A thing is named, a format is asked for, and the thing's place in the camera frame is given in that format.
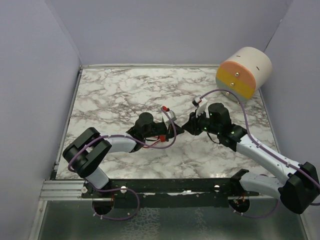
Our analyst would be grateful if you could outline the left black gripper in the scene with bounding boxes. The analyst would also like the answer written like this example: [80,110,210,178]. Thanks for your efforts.
[143,122,185,142]

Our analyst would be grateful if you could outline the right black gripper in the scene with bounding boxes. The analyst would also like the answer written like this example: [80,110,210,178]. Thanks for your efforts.
[182,108,221,136]

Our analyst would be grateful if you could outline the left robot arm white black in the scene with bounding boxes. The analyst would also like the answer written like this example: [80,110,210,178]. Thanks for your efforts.
[62,110,185,198]

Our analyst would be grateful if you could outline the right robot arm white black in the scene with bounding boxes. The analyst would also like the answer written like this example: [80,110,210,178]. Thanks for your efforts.
[182,103,320,214]

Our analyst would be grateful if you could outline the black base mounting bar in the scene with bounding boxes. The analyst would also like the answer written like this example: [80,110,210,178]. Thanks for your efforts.
[81,176,258,209]

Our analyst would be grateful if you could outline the cylindrical drawer box pastel front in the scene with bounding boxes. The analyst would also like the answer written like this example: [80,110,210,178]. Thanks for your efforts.
[215,46,272,103]

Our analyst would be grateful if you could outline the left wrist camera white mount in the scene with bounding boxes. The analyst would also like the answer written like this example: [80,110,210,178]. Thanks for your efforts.
[161,106,177,125]

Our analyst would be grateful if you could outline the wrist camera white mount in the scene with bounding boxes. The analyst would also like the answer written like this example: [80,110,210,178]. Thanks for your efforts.
[192,95,208,118]
[161,106,177,125]

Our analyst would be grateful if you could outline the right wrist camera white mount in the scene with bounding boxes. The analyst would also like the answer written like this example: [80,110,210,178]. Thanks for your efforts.
[192,95,208,118]

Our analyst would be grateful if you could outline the aluminium extrusion rail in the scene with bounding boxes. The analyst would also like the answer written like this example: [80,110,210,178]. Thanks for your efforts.
[39,180,85,201]

